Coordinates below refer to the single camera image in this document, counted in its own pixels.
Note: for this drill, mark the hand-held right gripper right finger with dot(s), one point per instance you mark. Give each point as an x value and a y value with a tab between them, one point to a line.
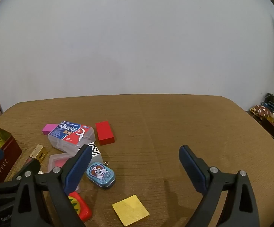
193	167

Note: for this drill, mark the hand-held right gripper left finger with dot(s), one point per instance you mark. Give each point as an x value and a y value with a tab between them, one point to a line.
78	167

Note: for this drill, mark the red tin box gold interior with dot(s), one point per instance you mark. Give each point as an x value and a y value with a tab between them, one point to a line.
7	156

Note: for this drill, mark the clear case with red cards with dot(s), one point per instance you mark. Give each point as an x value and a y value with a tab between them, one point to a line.
59	160

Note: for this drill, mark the blue dog print tin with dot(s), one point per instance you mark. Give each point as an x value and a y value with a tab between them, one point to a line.
100	175

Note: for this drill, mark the black white patterned box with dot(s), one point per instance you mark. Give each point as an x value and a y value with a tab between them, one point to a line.
96	152

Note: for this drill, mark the red block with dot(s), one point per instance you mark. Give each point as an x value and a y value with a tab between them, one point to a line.
105	132

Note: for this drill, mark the small gold box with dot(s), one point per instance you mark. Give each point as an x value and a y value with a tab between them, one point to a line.
39	153

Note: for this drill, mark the clear plastic box blue label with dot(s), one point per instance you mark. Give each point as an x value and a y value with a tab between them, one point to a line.
69	133

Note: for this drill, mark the pink block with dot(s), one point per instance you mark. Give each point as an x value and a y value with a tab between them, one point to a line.
49	129

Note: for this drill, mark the gold square card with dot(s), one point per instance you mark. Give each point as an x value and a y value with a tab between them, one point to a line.
130	209

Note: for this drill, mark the brown floral pouch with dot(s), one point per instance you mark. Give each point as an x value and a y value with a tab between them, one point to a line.
261	111

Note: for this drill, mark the dark side cabinet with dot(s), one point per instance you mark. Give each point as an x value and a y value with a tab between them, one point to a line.
272	128

